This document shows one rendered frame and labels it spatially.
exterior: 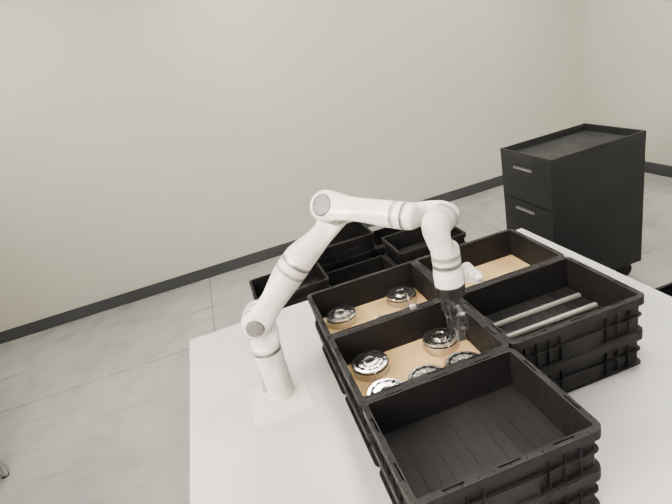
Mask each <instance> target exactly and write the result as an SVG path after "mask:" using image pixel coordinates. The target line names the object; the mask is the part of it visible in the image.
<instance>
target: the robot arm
mask: <svg viewBox="0 0 672 504"><path fill-rule="evenodd" d="M310 211H311V213H312V215H313V217H314V218H315V219H317V220H318V221H317V222H316V224H315V225H314V226H313V228H312V229H311V230H310V231H309V232H307V233H306V234H305V235H304V236H302V237H301V238H299V239H298V240H297V241H295V242H294V243H293V244H292V245H290V246H289V247H288V248H287V249H286V250H285V252H284V253H283V255H282V256H281V258H280V259H279V261H278V262H277V264H276V265H275V267H274V269H273V271H272V273H271V275H270V277H269V280H268V282H267V284H266V287H265V289H264V291H263V293H262V295H261V297H260V298H259V300H253V301H251V302H249V303H248V304H247V305H246V306H245V308H244V310H243V314H242V318H241V330H242V333H243V334H244V336H245V337H247V338H248V339H250V347H251V351H252V354H253V357H254V360H255V363H256V366H257V369H258V372H259V378H258V379H259V381H260V384H261V387H262V390H263V393H264V396H265V399H266V401H272V402H280V401H283V400H286V399H287V398H289V397H290V396H291V395H292V394H293V392H294V386H293V382H292V379H291V376H290V373H289V369H288V366H287V363H286V359H285V356H284V353H283V350H282V346H281V343H280V338H279V331H278V327H277V324H276V319H277V317H278V315H279V313H280V312H281V310H282V308H283V307H284V306H285V304H286V303H287V302H288V300H289V299H290V298H291V297H292V295H293V294H294V293H295V291H296V290H297V289H298V287H299V286H300V284H301V283H302V282H303V281H304V279H305V278H306V276H307V275H308V273H309V272H310V271H311V269H312V267H313V266H314V264H315V263H316V261H317V260H318V259H319V257H320V256H321V255H322V253H323V252H324V250H325V249H326V247H327V246H328V245H329V243H330V242H331V241H332V240H333V238H334V237H335V236H336V235H337V234H338V233H339V232H340V230H341V229H342V228H343V227H344V226H345V225H346V224H347V222H348V221H356V222H362V223H367V224H372V225H376V226H381V227H386V228H393V229H401V230H414V229H416V228H418V227H421V229H422V234H423V236H424V239H425V241H426V244H427V246H428V248H429V250H430V252H431V260H432V266H433V279H434V286H435V292H436V296H437V297H438V298H439V299H440V302H441V307H442V311H443V312H445V316H446V319H447V325H448V329H449V330H451V329H455V332H456V339H457V341H458V342H461V341H464V340H465V339H466V336H465V330H467V329H468V312H467V311H463V303H462V301H460V300H461V298H462V297H463V296H464V295H465V294H466V286H465V281H467V282H471V283H475V284H479V283H482V282H483V281H484V280H483V275H482V274H481V273H480V272H479V271H478V270H477V269H476V268H475V267H474V266H473V265H472V264H471V263H469V262H465V263H463V264H462V263H461V255H460V249H459V245H458V243H457V242H456V241H454V240H452V239H451V230H452V229H453V228H454V227H455V226H456V225H457V223H458V222H459V219H460V212H459V209H458V208H457V207H456V206H455V205H454V204H452V203H450V202H448V201H442V200H433V201H421V202H406V201H395V200H381V199H367V198H358V197H352V196H348V195H346V194H344V193H341V192H338V191H335V190H330V189H325V190H321V191H319V192H317V193H316V194H315V195H314V196H313V197H312V199H311V202H310ZM455 316H456V317H455Z"/></svg>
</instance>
